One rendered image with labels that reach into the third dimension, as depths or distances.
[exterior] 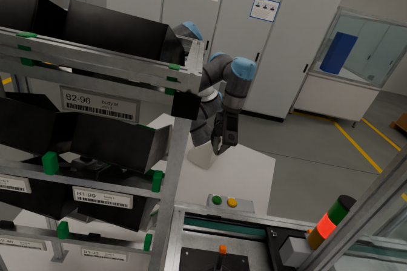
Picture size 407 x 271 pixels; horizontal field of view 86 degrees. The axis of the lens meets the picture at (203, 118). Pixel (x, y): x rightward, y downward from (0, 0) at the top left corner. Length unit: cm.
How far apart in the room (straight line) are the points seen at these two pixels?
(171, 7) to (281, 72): 195
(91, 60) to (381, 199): 51
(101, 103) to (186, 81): 10
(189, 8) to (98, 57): 323
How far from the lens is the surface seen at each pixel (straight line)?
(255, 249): 102
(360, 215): 56
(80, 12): 34
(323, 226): 63
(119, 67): 25
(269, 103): 394
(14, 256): 106
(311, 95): 470
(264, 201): 128
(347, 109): 517
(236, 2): 345
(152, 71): 23
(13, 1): 36
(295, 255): 69
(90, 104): 28
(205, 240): 97
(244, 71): 66
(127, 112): 26
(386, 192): 52
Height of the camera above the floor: 173
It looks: 30 degrees down
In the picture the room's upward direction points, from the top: 14 degrees clockwise
